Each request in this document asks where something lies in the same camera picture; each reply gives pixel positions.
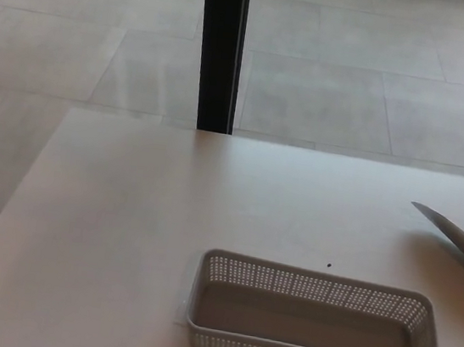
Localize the grey perforated plastic basket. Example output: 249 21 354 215
179 244 452 347

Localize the black vertical pillar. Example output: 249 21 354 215
185 0 251 135

